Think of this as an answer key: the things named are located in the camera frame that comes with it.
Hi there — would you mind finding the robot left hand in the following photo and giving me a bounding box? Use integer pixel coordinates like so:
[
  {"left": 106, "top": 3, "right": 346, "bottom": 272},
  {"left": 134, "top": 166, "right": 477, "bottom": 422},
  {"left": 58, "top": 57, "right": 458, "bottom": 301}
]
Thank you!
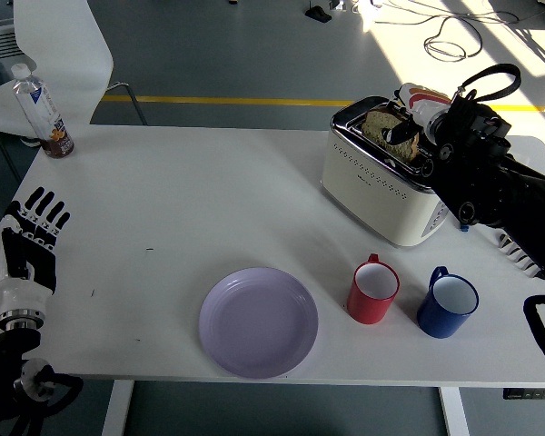
[{"left": 0, "top": 186, "right": 72, "bottom": 314}]

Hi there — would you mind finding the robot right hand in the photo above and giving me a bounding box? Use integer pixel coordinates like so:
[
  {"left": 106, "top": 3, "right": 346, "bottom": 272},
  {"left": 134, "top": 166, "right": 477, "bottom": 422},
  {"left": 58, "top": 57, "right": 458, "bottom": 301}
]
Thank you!
[{"left": 381, "top": 82, "right": 451, "bottom": 146}]

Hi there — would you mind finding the bread slice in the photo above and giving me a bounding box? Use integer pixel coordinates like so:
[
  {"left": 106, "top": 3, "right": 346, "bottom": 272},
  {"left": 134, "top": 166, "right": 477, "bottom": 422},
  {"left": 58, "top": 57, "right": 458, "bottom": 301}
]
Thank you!
[{"left": 362, "top": 108, "right": 421, "bottom": 163}]

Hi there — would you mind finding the purple plate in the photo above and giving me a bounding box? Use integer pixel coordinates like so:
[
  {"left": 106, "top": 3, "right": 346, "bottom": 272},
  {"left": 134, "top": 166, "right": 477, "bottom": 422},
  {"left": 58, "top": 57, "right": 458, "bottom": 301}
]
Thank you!
[{"left": 197, "top": 266, "right": 320, "bottom": 380}]

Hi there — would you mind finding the cream toaster with chrome lid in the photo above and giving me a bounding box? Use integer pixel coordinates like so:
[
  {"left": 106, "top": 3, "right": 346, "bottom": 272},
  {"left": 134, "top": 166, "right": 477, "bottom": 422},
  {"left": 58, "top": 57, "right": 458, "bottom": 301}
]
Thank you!
[{"left": 320, "top": 94, "right": 455, "bottom": 250}]

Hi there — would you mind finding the black wedge-shaped floor object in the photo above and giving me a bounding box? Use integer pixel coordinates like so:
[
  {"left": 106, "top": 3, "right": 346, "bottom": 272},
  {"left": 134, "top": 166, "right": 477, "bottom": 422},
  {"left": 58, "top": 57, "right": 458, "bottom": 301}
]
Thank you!
[{"left": 303, "top": 0, "right": 333, "bottom": 24}]

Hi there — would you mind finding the clear plastic drink bottle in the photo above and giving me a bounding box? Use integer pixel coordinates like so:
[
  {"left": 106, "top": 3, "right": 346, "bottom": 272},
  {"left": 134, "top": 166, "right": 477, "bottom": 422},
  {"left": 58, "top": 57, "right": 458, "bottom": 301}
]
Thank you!
[{"left": 10, "top": 64, "right": 75, "bottom": 160}]

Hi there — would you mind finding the white table leg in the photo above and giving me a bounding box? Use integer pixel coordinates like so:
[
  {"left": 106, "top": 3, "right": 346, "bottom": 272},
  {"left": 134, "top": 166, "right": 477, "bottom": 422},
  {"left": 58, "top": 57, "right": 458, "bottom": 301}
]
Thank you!
[
  {"left": 100, "top": 379, "right": 135, "bottom": 436},
  {"left": 438, "top": 386, "right": 471, "bottom": 436}
]

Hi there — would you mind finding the silver metal toast rack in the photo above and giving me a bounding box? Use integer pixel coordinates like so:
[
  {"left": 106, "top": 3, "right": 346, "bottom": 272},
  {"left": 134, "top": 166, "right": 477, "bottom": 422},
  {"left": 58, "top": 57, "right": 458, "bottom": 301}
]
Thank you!
[{"left": 497, "top": 229, "right": 545, "bottom": 278}]

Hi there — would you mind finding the red mug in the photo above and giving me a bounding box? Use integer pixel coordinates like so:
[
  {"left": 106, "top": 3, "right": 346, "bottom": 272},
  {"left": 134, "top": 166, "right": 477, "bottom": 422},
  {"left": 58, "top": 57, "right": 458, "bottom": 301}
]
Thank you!
[{"left": 345, "top": 253, "right": 401, "bottom": 326}]

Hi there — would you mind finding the white slatted radiator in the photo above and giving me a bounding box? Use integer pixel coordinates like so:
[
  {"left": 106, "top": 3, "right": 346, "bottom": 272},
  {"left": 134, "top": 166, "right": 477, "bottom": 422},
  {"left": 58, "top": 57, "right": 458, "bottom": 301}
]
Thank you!
[{"left": 0, "top": 18, "right": 22, "bottom": 64}]

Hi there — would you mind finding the white chair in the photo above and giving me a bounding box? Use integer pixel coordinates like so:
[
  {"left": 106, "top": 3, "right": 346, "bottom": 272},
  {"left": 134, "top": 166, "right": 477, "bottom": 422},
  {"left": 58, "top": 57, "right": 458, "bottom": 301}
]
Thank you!
[{"left": 0, "top": 0, "right": 149, "bottom": 183}]

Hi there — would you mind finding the blue mug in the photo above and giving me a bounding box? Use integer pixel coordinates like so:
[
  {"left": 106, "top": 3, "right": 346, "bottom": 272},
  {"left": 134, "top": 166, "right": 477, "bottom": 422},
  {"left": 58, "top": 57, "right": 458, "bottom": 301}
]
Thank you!
[{"left": 415, "top": 265, "right": 480, "bottom": 340}]

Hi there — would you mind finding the black table control panel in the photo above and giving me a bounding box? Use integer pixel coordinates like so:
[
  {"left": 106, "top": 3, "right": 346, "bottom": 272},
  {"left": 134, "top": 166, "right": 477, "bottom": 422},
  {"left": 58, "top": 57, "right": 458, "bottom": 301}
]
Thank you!
[{"left": 502, "top": 388, "right": 545, "bottom": 401}]

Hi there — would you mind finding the black floor cable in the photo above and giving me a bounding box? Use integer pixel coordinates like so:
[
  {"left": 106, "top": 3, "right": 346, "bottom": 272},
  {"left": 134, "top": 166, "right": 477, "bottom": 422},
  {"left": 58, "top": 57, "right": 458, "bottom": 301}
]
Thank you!
[{"left": 372, "top": 0, "right": 521, "bottom": 63}]

